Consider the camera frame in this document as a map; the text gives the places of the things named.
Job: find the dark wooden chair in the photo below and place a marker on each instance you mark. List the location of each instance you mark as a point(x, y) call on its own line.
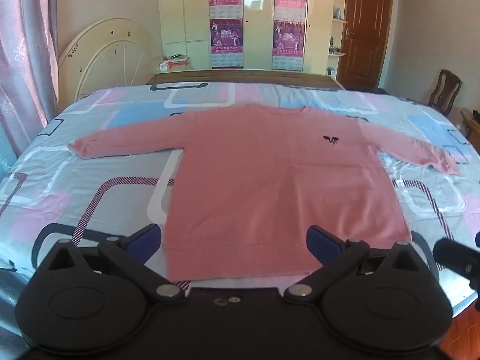
point(444, 90)

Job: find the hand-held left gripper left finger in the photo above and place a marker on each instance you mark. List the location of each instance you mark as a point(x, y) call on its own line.
point(145, 237)

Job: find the dark shelf trinkets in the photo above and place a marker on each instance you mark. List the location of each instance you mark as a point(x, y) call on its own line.
point(335, 48)

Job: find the patterned bed sheet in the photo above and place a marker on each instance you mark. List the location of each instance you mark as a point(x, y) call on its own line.
point(93, 165)

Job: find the cream round headboard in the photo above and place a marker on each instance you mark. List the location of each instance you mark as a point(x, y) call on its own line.
point(108, 56)

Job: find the wooden side table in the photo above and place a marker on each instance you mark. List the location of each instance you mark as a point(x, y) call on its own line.
point(470, 123)

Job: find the wooden bed frame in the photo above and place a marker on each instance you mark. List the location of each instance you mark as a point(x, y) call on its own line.
point(243, 76)

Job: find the brown wooden door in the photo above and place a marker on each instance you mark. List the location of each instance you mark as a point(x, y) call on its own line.
point(363, 45)

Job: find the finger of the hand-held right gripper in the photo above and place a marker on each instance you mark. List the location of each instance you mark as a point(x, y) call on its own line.
point(455, 257)

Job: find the grey-blue shelf ornament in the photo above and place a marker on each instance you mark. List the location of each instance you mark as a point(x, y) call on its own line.
point(338, 13)

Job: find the cream wardrobe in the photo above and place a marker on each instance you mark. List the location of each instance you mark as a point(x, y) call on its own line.
point(258, 26)

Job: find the pink curtain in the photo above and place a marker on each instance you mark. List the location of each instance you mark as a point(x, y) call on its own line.
point(22, 45)

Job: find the pink long-sleeved sweater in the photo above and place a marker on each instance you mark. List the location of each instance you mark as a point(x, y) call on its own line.
point(262, 180)

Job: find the small white shelf container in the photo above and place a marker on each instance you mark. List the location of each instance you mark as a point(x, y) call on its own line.
point(331, 72)

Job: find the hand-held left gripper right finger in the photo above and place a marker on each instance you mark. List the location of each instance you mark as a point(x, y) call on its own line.
point(321, 239)

